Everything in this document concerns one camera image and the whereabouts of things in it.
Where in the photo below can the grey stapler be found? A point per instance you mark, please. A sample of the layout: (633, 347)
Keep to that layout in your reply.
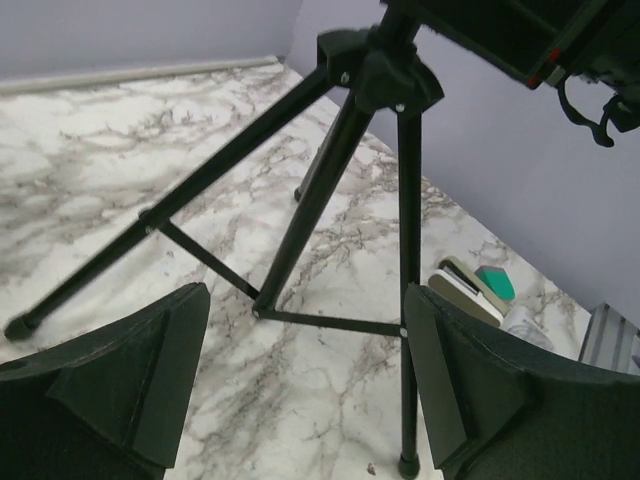
(457, 283)

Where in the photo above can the clear ruler set packet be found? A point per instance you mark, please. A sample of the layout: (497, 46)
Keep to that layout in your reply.
(519, 322)

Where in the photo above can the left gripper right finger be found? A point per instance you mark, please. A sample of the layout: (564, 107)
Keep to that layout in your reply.
(498, 407)

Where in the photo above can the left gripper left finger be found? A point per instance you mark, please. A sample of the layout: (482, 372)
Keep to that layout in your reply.
(109, 404)

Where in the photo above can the green eraser block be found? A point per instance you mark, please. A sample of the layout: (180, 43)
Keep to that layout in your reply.
(497, 280)

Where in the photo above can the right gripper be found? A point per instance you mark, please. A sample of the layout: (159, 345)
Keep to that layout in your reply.
(536, 41)

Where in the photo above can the black tripod music stand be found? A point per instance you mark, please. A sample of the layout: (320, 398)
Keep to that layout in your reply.
(271, 400)

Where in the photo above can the aluminium frame rail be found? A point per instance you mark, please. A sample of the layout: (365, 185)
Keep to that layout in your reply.
(611, 342)

